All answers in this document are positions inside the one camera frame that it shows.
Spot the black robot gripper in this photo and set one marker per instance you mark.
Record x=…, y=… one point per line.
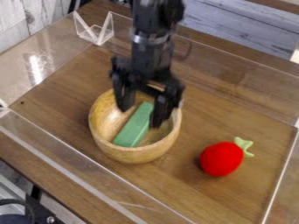
x=145, y=71

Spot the brown wooden bowl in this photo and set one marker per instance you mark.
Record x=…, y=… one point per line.
x=107, y=120

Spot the green rectangular block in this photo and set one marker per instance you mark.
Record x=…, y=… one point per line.
x=132, y=133

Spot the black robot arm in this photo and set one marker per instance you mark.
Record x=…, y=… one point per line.
x=155, y=18

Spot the red plush strawberry toy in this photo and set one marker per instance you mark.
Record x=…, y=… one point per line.
x=222, y=158

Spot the clear acrylic tray wall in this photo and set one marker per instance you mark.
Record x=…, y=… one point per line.
x=99, y=196

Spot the black clamp with cable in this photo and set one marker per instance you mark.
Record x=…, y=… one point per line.
x=36, y=214

